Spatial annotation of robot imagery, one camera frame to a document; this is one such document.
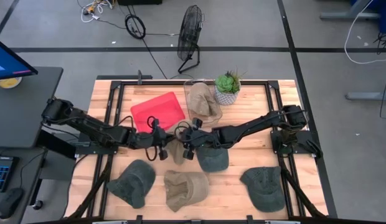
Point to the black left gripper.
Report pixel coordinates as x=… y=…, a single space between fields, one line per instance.
x=152 y=138

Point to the clear plastic bin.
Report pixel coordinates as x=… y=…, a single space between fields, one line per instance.
x=216 y=116

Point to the black floor fan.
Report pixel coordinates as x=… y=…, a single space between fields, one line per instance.
x=188 y=34

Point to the black computer mouse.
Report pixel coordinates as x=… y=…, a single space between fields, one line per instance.
x=9 y=203

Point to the black keyboard shelf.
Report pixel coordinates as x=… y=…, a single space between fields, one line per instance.
x=28 y=180

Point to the computer monitor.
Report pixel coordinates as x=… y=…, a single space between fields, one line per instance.
x=6 y=62

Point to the succulent in white pot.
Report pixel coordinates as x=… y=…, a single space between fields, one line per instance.
x=226 y=90

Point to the black desk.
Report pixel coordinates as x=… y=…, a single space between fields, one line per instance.
x=25 y=109

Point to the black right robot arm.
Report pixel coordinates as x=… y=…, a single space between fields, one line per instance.
x=258 y=121

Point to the red flat tray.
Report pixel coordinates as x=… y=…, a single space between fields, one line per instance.
x=158 y=109

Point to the grey table leg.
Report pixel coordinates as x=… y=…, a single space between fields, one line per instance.
x=348 y=14
x=367 y=96

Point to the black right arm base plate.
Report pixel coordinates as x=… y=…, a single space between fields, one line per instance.
x=305 y=137

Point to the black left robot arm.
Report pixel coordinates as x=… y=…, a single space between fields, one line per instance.
x=87 y=123

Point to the dark green baseball cap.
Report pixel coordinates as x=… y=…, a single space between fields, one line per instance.
x=132 y=183
x=213 y=160
x=264 y=189

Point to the black keyboard blue backlight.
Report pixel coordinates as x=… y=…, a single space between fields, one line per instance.
x=1 y=174

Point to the black box on floor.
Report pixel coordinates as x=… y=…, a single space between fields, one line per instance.
x=140 y=2

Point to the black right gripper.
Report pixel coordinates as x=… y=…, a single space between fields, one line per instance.
x=199 y=138

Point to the black frame clamp post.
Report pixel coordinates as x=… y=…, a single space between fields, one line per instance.
x=139 y=77
x=249 y=219
x=139 y=219

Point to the yellow round object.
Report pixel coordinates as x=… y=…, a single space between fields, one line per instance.
x=7 y=82

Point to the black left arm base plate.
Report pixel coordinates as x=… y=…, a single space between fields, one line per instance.
x=96 y=151

